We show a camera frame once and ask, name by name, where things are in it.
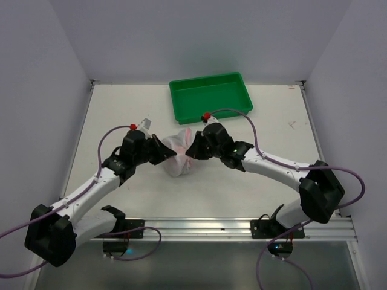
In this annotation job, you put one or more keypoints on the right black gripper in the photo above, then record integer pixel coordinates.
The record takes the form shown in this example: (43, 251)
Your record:
(204, 145)

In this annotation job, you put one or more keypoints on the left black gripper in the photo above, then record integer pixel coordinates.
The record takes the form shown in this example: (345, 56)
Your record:
(155, 150)

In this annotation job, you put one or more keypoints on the white pink mesh laundry bag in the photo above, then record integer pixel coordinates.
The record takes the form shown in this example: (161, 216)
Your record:
(180, 164)

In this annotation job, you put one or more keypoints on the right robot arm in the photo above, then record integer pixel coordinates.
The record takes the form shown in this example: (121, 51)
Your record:
(319, 190)

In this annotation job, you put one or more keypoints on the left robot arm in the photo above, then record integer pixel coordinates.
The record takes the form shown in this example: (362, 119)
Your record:
(111, 174)

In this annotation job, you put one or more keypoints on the green plastic tray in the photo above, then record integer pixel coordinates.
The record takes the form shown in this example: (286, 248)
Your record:
(192, 98)

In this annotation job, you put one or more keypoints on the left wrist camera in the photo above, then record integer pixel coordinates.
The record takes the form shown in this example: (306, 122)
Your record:
(144, 125)

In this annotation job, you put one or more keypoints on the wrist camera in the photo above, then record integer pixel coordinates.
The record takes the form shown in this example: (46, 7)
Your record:
(144, 125)
(208, 119)

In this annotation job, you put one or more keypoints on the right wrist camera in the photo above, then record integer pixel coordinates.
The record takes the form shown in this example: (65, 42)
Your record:
(208, 119)

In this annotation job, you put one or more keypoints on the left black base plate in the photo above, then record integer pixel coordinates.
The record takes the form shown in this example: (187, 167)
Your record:
(121, 223)

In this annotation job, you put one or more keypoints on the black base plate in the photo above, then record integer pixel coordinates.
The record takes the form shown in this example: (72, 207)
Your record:
(282, 220)
(121, 223)

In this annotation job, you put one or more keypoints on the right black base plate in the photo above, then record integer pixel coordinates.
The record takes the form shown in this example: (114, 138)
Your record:
(282, 220)

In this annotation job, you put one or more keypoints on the aluminium mounting rail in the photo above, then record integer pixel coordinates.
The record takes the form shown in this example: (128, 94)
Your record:
(339, 229)

